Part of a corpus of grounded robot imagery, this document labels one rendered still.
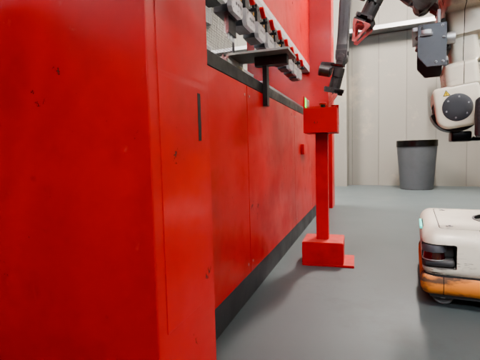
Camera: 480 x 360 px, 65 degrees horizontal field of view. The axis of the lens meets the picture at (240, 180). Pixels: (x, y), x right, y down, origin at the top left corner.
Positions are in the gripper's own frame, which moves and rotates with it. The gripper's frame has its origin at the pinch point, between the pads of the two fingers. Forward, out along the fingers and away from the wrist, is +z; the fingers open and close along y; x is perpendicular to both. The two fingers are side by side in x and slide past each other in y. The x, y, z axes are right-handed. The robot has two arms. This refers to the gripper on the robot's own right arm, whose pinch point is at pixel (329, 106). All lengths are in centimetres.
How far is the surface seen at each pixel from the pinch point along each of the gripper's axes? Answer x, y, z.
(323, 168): 9.9, -5.1, 31.1
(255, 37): 1, 46, -27
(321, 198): 10.4, -7.5, 46.2
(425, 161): -345, -135, 20
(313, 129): 16.0, 4.2, 13.5
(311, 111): 15.5, 7.7, 5.5
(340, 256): 19, -23, 70
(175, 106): 137, 25, 16
